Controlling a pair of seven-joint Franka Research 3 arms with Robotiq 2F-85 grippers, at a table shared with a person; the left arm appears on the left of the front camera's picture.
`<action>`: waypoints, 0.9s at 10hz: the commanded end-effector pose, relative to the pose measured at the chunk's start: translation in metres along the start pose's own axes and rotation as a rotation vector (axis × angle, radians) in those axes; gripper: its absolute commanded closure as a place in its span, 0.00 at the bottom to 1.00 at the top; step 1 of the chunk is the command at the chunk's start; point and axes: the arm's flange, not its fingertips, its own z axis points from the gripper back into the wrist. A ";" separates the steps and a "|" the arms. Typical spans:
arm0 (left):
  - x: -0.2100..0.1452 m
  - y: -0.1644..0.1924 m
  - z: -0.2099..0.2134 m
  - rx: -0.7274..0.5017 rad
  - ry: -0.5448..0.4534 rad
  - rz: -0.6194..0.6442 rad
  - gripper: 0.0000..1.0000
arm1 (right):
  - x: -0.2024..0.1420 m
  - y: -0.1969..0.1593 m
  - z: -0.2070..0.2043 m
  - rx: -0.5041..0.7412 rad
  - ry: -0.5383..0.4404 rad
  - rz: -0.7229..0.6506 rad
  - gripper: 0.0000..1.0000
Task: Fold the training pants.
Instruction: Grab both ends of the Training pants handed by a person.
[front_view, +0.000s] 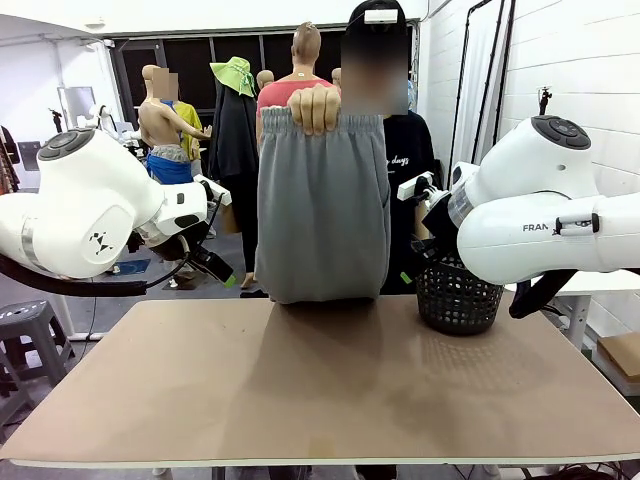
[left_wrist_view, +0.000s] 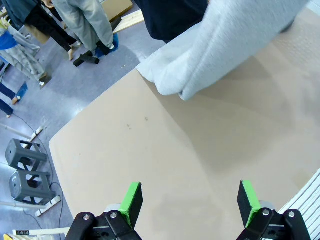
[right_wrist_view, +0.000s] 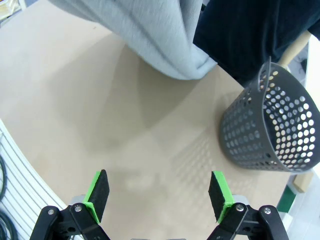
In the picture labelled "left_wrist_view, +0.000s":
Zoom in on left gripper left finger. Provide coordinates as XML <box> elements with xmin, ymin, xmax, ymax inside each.
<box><xmin>64</xmin><ymin>181</ymin><xmax>144</xmax><ymax>240</ymax></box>

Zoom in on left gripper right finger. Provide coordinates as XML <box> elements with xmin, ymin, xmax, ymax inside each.
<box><xmin>236</xmin><ymin>179</ymin><xmax>312</xmax><ymax>240</ymax></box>

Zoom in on grey training pants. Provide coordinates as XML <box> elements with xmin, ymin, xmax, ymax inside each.
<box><xmin>135</xmin><ymin>0</ymin><xmax>311</xmax><ymax>102</ymax></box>

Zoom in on grey camouflage pants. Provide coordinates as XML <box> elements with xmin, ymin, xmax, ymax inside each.
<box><xmin>0</xmin><ymin>24</ymin><xmax>49</xmax><ymax>81</ymax></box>

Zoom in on white ridged panel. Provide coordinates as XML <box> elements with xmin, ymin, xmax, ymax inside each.
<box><xmin>277</xmin><ymin>167</ymin><xmax>320</xmax><ymax>240</ymax></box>

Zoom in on grey plastic stool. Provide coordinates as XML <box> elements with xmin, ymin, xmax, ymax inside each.
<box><xmin>9</xmin><ymin>169</ymin><xmax>57</xmax><ymax>206</ymax></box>
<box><xmin>5</xmin><ymin>138</ymin><xmax>48</xmax><ymax>172</ymax></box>

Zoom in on black block on floor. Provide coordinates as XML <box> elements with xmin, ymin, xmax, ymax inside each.
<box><xmin>73</xmin><ymin>49</ymin><xmax>101</xmax><ymax>68</ymax></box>

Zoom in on blue bag on floor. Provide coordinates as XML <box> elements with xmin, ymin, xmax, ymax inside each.
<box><xmin>94</xmin><ymin>33</ymin><xmax>120</xmax><ymax>57</ymax></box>

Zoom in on dark blue jeans form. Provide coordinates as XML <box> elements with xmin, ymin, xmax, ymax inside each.
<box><xmin>0</xmin><ymin>81</ymin><xmax>29</xmax><ymax>119</ymax></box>

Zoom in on wooden plank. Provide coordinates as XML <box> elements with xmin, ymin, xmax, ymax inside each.
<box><xmin>112</xmin><ymin>9</ymin><xmax>146</xmax><ymax>35</ymax></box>

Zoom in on light grey wide jeans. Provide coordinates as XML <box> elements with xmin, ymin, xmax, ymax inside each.
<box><xmin>51</xmin><ymin>0</ymin><xmax>116</xmax><ymax>52</ymax></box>

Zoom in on person in black t-shirt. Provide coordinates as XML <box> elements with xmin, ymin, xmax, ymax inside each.
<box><xmin>133</xmin><ymin>0</ymin><xmax>210</xmax><ymax>44</ymax></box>

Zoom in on mannequin in black coat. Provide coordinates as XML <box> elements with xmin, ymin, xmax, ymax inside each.
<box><xmin>4</xmin><ymin>0</ymin><xmax>77</xmax><ymax>61</ymax></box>

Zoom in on brown cardboard sheet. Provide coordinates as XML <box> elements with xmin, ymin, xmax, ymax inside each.
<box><xmin>101</xmin><ymin>0</ymin><xmax>134</xmax><ymax>22</ymax></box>

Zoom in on blue waist cloth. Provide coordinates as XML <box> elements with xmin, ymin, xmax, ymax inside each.
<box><xmin>0</xmin><ymin>31</ymin><xmax>19</xmax><ymax>51</ymax></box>

